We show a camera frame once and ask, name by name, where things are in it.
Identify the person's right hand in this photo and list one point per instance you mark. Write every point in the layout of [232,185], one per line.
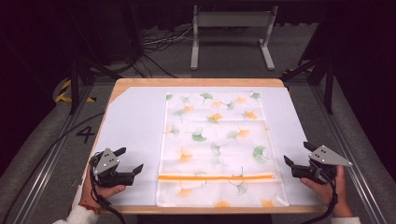
[331,193]

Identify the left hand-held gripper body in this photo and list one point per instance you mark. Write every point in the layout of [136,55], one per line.
[107,163]

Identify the grey metal stand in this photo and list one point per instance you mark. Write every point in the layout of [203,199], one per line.
[233,20]

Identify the black tripod stand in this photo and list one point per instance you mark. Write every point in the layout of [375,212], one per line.
[329,90]
[74,84]

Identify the yellow black hazard tape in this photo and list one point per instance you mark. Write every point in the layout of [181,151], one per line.
[63,91]

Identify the aluminium floor rail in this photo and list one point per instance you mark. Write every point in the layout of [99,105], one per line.
[46,168]
[348,146]

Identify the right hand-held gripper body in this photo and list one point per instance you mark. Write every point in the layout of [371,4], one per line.
[328,158]

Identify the white leaf-print bag orange zipper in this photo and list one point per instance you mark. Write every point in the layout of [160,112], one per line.
[218,143]

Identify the person's left hand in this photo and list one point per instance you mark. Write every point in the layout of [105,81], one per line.
[101,194]

